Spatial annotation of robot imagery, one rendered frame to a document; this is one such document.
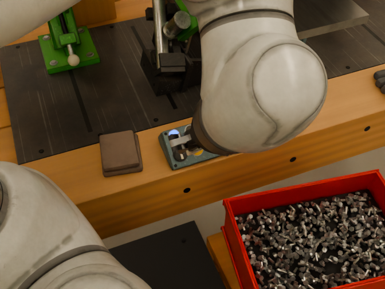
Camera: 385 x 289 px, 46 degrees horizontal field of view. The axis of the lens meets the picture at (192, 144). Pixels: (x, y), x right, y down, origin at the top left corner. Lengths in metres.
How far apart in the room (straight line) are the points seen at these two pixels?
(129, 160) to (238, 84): 0.52
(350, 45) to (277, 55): 0.88
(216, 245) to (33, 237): 0.46
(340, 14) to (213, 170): 0.39
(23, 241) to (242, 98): 0.30
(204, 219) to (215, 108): 1.48
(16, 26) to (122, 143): 0.68
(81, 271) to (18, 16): 0.33
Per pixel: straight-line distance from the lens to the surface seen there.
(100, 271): 0.52
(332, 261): 0.85
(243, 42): 0.44
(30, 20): 0.27
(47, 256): 0.58
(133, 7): 1.41
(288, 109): 0.40
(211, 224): 1.89
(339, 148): 1.12
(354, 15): 0.95
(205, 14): 0.48
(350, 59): 1.23
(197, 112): 0.55
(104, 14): 1.35
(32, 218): 0.56
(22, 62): 1.23
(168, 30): 1.00
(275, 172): 1.06
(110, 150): 0.92
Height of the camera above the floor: 1.61
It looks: 48 degrees down
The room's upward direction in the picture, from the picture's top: straight up
